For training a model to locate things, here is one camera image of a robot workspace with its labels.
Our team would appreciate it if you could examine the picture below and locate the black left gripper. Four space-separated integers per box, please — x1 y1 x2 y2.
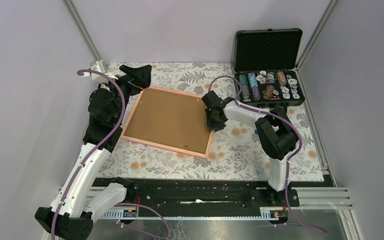
100 64 152 124

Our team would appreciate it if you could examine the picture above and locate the brown cardboard backing board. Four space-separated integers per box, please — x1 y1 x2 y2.
124 89 212 155

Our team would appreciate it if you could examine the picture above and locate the pink wooden picture frame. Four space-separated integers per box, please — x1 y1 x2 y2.
120 86 215 159

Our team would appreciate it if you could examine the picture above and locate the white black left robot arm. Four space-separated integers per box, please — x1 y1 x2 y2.
34 64 152 240

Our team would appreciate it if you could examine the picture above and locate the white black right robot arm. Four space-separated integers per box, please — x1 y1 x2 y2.
201 90 300 206

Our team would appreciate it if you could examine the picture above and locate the floral tablecloth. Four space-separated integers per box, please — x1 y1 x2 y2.
98 63 324 182

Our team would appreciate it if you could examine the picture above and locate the green poker chip stack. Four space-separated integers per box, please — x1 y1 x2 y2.
239 74 251 102

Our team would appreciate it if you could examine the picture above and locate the blue purple poker chip stack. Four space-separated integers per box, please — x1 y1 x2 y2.
247 72 261 101

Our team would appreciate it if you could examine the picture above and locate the lower orange poker chip stack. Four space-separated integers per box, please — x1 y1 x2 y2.
262 84 275 100

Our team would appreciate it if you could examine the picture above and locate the orange poker chip stack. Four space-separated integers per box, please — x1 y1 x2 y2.
262 84 275 100
276 71 287 87

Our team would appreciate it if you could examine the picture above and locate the black poker chip case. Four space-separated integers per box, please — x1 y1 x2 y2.
233 28 305 108

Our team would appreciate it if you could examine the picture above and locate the upper orange poker chip stack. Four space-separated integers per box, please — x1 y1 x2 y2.
276 71 287 87

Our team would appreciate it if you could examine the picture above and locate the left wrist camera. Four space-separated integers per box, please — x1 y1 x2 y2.
80 59 117 84

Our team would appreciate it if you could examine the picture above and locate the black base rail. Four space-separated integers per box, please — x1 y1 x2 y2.
90 177 301 218

